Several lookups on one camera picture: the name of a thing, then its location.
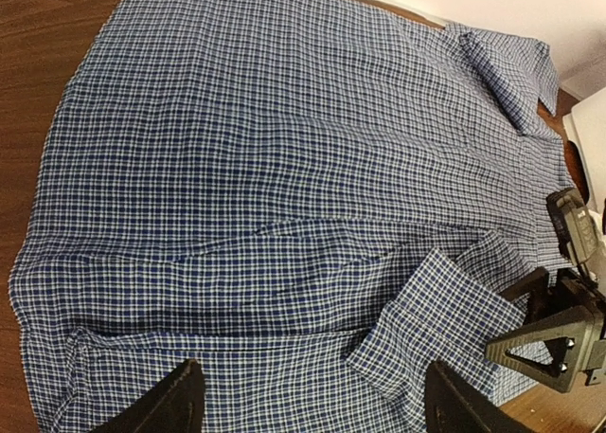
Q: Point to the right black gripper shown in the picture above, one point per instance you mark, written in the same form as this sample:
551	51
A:
552	349

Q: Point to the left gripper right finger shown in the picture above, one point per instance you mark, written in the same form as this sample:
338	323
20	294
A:
453	405

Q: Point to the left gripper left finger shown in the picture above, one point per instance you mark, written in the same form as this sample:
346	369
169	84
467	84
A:
174	404

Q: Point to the blue checkered shirt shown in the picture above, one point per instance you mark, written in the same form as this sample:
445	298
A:
315	199

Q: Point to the white plastic laundry bin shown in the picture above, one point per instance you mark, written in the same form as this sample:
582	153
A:
585	126

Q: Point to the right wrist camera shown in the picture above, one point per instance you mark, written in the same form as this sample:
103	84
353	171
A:
580	241

